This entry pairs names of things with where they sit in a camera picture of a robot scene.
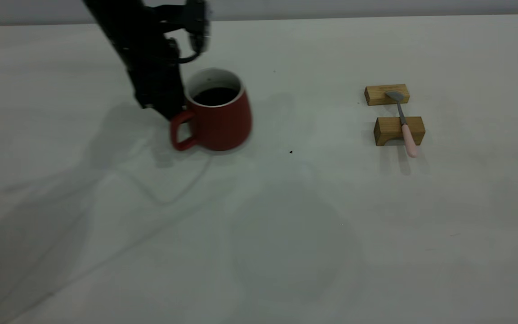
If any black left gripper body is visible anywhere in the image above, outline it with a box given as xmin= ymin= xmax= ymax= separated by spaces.
xmin=114 ymin=27 xmax=186 ymax=113

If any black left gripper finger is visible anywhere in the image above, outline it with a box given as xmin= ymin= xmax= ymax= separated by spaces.
xmin=153 ymin=101 xmax=187 ymax=121

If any red ceramic cup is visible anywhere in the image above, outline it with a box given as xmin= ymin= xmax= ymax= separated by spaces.
xmin=170 ymin=67 xmax=253 ymax=152

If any pink handled metal spoon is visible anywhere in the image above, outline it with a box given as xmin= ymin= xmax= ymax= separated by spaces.
xmin=385 ymin=91 xmax=420 ymax=158

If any dark coffee liquid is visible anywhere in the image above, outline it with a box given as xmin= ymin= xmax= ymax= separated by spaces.
xmin=192 ymin=87 xmax=240 ymax=107

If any flat wooden block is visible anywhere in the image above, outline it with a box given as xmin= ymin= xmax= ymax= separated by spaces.
xmin=365 ymin=84 xmax=410 ymax=107

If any arched wooden block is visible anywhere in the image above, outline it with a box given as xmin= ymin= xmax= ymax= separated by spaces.
xmin=374 ymin=117 xmax=426 ymax=147

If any black left wrist camera cable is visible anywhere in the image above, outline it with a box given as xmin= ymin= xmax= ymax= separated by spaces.
xmin=169 ymin=38 xmax=202 ymax=64

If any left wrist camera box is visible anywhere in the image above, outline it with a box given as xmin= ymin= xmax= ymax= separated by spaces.
xmin=184 ymin=0 xmax=210 ymax=54

